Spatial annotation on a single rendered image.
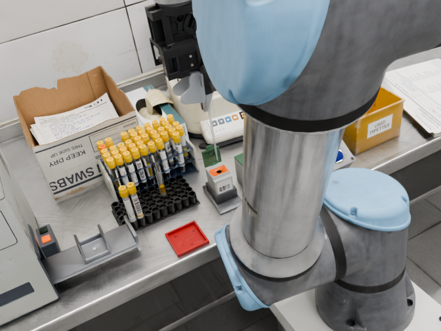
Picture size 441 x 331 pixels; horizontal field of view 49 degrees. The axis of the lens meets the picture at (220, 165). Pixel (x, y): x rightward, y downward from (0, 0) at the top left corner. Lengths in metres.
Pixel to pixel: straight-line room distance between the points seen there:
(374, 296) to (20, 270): 0.57
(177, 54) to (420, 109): 0.70
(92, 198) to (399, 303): 0.70
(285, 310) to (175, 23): 0.49
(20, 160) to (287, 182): 1.03
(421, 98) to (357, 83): 1.03
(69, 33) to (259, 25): 1.16
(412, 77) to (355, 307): 0.83
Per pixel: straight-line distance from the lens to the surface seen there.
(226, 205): 1.02
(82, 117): 1.33
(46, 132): 1.32
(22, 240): 0.86
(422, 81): 1.42
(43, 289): 0.94
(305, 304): 0.82
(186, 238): 0.99
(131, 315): 1.67
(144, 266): 0.96
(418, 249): 2.16
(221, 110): 1.21
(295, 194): 0.44
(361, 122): 1.11
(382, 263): 0.69
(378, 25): 0.29
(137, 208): 1.00
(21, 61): 1.40
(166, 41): 0.82
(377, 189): 0.67
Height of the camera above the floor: 1.58
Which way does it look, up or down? 38 degrees down
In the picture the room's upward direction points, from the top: 9 degrees counter-clockwise
